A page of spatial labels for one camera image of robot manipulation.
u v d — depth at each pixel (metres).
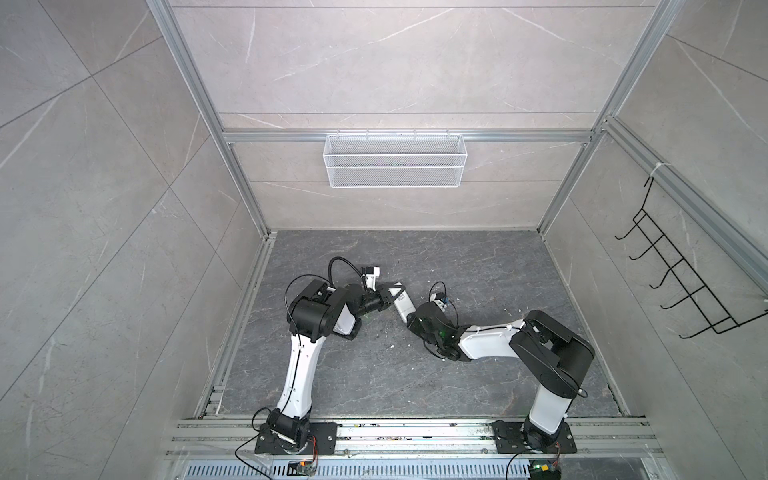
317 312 0.60
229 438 0.75
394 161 1.01
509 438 0.73
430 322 0.72
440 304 0.85
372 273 0.95
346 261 0.95
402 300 0.95
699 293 0.63
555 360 0.48
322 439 0.73
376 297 0.90
